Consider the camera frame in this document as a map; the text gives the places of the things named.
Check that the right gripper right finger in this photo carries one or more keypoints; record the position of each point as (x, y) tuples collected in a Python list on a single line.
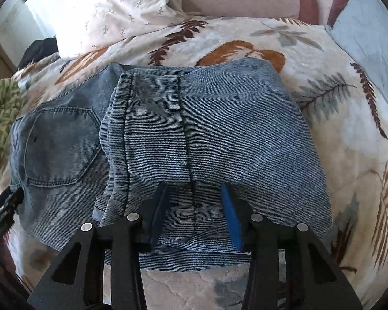
[(290, 268)]

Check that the light blue quilted pillow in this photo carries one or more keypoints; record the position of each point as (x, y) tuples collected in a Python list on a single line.
[(361, 30)]

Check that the white patterned pillow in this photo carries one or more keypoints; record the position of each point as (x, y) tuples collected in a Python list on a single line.
[(82, 26)]

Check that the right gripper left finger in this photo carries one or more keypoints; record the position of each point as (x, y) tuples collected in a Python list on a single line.
[(99, 267)]

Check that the blue denim jeans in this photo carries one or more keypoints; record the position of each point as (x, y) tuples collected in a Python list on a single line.
[(98, 150)]

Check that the black garment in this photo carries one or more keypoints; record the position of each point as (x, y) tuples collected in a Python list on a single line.
[(38, 50)]

